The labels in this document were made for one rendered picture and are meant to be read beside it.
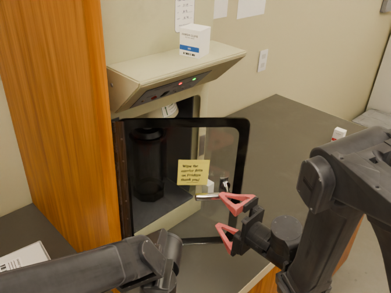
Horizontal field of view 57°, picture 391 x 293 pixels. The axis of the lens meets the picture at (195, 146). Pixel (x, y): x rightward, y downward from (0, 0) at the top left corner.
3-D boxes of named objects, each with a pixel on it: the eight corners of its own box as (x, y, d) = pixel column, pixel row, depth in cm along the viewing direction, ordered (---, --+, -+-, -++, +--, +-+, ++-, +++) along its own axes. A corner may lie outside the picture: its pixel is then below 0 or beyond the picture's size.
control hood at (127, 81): (107, 110, 77) (103, 65, 72) (210, 76, 97) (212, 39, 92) (140, 130, 71) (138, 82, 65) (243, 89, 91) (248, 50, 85)
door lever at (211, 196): (192, 190, 91) (193, 181, 90) (229, 188, 92) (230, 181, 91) (195, 204, 86) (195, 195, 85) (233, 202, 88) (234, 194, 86)
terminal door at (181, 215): (125, 246, 100) (116, 118, 79) (233, 240, 103) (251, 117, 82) (125, 248, 99) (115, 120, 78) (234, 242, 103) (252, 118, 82)
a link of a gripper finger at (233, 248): (227, 202, 85) (259, 223, 80) (225, 224, 89) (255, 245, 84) (208, 215, 81) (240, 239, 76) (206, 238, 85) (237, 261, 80)
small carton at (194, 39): (178, 54, 80) (179, 27, 77) (189, 49, 84) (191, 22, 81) (198, 59, 78) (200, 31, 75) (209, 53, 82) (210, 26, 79)
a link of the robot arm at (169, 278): (135, 289, 53) (174, 293, 52) (145, 253, 58) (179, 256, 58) (137, 318, 56) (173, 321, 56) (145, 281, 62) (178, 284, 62)
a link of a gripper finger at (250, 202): (230, 179, 82) (264, 199, 76) (227, 203, 86) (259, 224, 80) (210, 192, 78) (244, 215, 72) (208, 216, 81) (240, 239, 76)
